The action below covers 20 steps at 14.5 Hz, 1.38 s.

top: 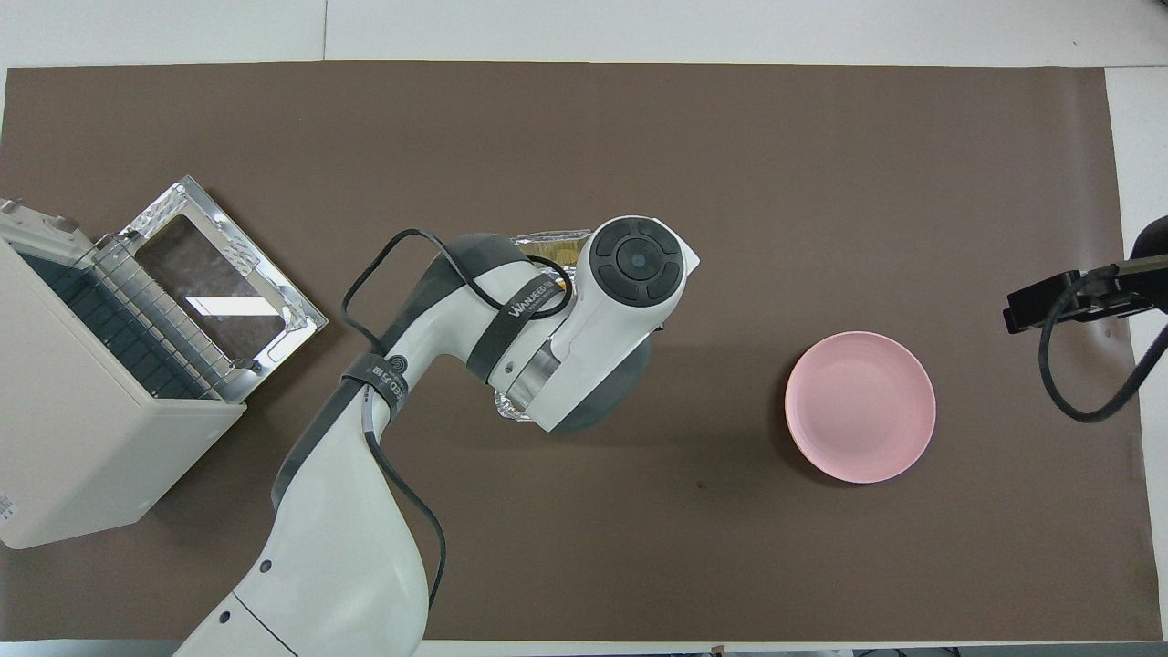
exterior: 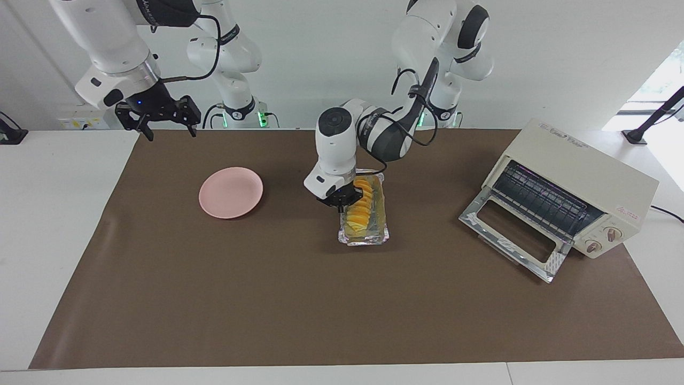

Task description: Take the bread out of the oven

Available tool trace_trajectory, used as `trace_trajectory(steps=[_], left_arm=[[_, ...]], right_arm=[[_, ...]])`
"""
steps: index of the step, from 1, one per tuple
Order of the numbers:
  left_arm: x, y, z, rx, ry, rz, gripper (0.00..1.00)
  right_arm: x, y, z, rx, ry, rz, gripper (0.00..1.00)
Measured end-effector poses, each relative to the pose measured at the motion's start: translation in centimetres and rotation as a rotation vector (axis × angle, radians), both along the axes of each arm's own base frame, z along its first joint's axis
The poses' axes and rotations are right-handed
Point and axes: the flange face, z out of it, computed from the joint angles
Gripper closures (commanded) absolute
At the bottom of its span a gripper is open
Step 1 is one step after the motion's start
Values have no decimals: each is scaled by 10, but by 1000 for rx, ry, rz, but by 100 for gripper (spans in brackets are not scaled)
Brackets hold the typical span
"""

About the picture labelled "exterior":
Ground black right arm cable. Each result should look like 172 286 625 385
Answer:
152 13 222 83

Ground silver glass oven door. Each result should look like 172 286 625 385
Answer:
458 191 575 284

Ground black oven power cable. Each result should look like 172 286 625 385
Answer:
649 205 684 224

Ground white wall power socket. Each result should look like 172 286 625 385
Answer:
58 104 119 130

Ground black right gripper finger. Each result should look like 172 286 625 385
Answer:
176 95 202 136
115 103 154 142

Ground bright window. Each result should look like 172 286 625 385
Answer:
604 43 684 132

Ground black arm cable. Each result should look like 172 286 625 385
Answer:
369 58 441 174
152 13 222 83

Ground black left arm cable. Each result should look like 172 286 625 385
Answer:
369 58 441 174

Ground brown table mat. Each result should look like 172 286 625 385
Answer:
28 128 684 371

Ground black table clamp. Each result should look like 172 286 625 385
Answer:
0 111 28 145

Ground pink round plate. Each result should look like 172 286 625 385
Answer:
198 167 265 220

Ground sliced golden bread loaf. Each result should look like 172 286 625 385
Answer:
345 179 383 236

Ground cream toaster oven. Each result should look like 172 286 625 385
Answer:
481 119 660 261

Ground metal oven rack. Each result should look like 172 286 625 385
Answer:
492 160 604 241

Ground aluminium foil tray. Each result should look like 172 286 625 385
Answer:
338 169 390 247

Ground black camera stand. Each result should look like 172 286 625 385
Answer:
621 86 684 146

